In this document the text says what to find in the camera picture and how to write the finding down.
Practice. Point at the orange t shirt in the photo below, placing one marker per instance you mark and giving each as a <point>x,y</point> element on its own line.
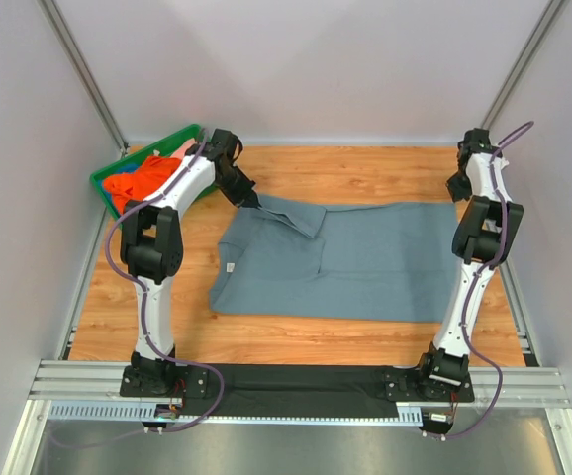
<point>148,178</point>

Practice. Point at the grey-blue t shirt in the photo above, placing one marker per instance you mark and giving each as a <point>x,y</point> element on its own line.
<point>374,262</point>

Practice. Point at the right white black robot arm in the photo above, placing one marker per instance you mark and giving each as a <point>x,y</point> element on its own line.
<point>481,243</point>

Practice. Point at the right aluminium corner post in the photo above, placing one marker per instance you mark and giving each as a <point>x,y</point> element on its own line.
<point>540,30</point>

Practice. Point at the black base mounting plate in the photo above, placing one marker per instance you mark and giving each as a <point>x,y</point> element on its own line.
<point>282,391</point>

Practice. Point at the aluminium corner post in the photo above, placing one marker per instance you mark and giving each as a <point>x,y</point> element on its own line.
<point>540,30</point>
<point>69,44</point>

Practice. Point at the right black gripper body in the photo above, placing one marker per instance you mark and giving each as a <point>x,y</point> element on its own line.
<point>457,186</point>

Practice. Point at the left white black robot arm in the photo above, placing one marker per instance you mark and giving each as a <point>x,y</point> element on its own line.
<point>152,250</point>

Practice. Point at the aluminium frame rail front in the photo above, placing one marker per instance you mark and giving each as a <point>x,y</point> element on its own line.
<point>160,418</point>

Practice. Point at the left aluminium corner post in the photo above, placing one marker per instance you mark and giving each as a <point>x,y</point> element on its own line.
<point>69,44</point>

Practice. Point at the green plastic bin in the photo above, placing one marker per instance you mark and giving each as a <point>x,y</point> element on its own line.
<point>164,147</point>

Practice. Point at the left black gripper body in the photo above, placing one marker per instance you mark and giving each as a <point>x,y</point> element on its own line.
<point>243,189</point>

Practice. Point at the pink t shirt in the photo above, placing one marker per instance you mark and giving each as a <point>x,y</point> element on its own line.
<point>187,148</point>

